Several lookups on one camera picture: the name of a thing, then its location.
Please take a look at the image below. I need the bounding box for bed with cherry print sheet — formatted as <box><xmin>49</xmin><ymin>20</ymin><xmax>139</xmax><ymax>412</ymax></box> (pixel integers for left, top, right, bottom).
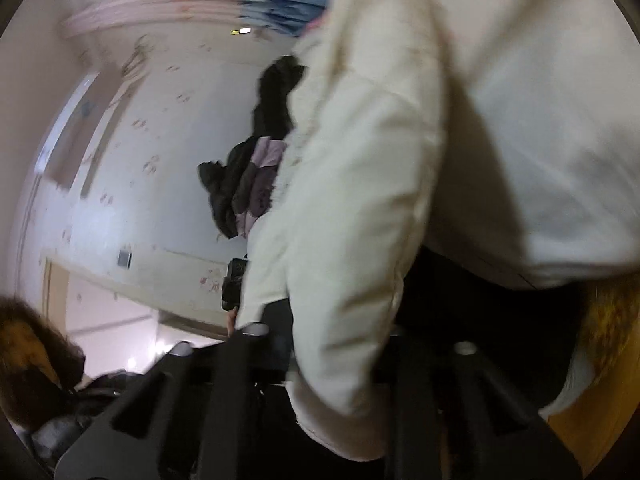
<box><xmin>20</xmin><ymin>35</ymin><xmax>281</xmax><ymax>331</ymax></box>

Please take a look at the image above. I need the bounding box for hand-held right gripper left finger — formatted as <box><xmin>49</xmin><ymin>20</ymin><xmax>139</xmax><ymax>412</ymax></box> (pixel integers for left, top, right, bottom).
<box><xmin>52</xmin><ymin>300</ymin><xmax>298</xmax><ymax>480</ymax></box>

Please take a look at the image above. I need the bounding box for purple two-tone jacket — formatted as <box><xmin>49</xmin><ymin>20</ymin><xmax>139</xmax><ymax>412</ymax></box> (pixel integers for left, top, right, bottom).
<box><xmin>231</xmin><ymin>137</ymin><xmax>288</xmax><ymax>238</ymax></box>

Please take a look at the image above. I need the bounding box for brown fuzzy fur cloth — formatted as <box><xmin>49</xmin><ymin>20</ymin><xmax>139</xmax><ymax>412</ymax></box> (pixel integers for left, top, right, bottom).
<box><xmin>0</xmin><ymin>295</ymin><xmax>87</xmax><ymax>431</ymax></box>

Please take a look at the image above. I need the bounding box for cream quilted jacket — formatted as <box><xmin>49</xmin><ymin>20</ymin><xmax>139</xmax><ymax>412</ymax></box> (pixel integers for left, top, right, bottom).
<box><xmin>235</xmin><ymin>0</ymin><xmax>640</xmax><ymax>463</ymax></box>

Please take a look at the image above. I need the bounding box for black puffer jacket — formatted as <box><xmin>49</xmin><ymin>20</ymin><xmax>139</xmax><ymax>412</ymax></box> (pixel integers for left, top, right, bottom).
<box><xmin>197</xmin><ymin>55</ymin><xmax>308</xmax><ymax>241</ymax></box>

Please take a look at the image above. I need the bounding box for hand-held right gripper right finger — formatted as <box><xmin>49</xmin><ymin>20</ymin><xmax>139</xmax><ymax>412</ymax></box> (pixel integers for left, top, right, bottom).
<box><xmin>385</xmin><ymin>327</ymin><xmax>586</xmax><ymax>480</ymax></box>

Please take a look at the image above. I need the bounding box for blue dotted curtain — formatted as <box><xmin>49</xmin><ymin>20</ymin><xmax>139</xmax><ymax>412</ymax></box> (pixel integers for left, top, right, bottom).
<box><xmin>235</xmin><ymin>0</ymin><xmax>333</xmax><ymax>36</ymax></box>

